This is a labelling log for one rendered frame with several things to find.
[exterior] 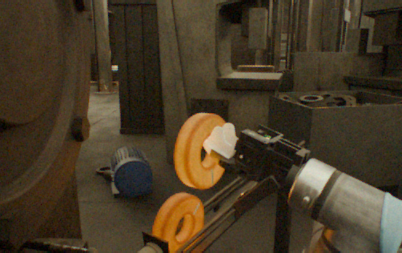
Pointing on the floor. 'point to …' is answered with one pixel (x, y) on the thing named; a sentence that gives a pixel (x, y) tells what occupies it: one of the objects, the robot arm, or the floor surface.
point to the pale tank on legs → (287, 36)
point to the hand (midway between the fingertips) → (204, 142)
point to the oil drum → (255, 69)
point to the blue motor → (130, 173)
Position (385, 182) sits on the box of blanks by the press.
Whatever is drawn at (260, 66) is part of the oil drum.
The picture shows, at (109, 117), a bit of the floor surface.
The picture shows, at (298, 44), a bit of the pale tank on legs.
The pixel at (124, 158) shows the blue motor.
